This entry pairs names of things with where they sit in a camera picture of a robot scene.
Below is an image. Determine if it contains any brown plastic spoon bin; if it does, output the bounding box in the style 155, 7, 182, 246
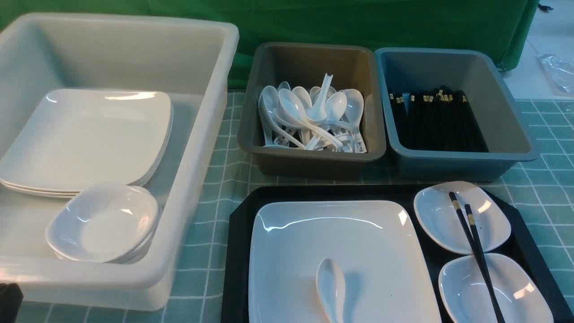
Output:
236, 42, 386, 180

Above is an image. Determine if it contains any large translucent white tub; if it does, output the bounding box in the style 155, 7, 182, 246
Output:
0, 13, 239, 311

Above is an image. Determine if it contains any white bowl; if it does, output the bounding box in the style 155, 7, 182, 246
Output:
438, 253, 554, 323
413, 181, 511, 255

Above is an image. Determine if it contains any green backdrop cloth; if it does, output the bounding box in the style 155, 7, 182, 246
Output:
1, 0, 539, 88

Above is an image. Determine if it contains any pile of white spoons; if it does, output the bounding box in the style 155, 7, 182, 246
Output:
257, 74, 368, 153

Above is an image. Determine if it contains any white ceramic soup spoon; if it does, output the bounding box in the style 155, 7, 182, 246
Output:
316, 258, 346, 323

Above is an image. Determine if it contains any stack of white plates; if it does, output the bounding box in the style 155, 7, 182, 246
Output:
0, 88, 174, 196

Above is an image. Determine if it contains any clear plastic bag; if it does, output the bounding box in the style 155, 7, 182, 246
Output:
537, 54, 574, 97

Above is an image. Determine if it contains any bundle of black chopsticks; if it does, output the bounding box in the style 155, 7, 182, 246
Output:
389, 86, 489, 153

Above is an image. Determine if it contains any large white square plate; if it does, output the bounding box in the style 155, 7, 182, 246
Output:
248, 200, 442, 323

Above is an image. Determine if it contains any black chopstick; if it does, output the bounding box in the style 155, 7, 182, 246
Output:
465, 204, 505, 323
449, 192, 506, 323

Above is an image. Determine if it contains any blue-grey plastic chopstick bin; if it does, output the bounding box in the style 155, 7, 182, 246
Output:
375, 48, 539, 182

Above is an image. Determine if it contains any stack of white bowls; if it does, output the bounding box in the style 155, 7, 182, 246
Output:
45, 183, 162, 264

